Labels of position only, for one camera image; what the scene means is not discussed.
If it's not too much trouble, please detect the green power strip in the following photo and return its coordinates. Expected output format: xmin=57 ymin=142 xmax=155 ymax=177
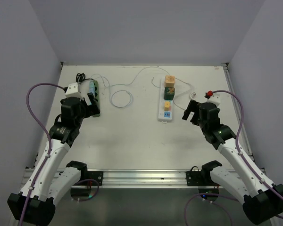
xmin=90 ymin=80 xmax=100 ymax=109

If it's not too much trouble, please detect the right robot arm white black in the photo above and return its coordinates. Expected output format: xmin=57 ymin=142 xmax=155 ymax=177
xmin=182 ymin=100 xmax=283 ymax=225

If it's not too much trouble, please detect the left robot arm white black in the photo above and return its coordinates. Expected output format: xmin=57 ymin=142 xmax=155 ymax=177
xmin=7 ymin=93 xmax=100 ymax=226

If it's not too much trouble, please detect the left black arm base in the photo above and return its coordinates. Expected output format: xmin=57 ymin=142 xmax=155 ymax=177
xmin=80 ymin=170 xmax=104 ymax=187

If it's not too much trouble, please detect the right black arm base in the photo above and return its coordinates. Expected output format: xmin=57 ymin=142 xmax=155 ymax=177
xmin=185 ymin=166 xmax=216 ymax=186

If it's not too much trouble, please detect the small yellow plug on strip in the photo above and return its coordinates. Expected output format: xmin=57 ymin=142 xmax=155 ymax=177
xmin=164 ymin=101 xmax=171 ymax=112

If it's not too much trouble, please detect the orange cube socket adapter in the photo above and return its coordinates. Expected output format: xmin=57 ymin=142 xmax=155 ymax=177
xmin=164 ymin=75 xmax=175 ymax=87

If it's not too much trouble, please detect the mint USB charger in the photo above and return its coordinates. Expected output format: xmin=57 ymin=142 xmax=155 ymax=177
xmin=89 ymin=81 xmax=95 ymax=93

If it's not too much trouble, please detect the dark green cube adapter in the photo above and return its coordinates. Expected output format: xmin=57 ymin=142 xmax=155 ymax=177
xmin=163 ymin=87 xmax=175 ymax=100

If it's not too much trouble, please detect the white power strip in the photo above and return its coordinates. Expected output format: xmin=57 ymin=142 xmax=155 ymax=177
xmin=158 ymin=76 xmax=174 ymax=123

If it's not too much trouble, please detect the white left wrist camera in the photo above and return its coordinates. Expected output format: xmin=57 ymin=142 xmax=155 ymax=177
xmin=65 ymin=82 xmax=83 ymax=99

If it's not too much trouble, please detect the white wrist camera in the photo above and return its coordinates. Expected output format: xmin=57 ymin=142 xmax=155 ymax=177
xmin=65 ymin=82 xmax=83 ymax=99
xmin=205 ymin=90 xmax=221 ymax=107

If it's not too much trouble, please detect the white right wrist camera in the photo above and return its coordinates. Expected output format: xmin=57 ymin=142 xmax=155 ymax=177
xmin=205 ymin=90 xmax=221 ymax=107

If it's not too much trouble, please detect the black power cord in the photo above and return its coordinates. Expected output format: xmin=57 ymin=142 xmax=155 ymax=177
xmin=75 ymin=73 xmax=90 ymax=84

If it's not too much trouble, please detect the light blue charging cable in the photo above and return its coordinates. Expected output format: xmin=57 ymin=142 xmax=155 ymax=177
xmin=89 ymin=66 xmax=168 ymax=108

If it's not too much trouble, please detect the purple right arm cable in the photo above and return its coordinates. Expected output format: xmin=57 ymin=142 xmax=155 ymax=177
xmin=183 ymin=90 xmax=283 ymax=226

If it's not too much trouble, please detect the aluminium mounting rail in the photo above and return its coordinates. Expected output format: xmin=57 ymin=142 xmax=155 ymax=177
xmin=21 ymin=168 xmax=266 ymax=189

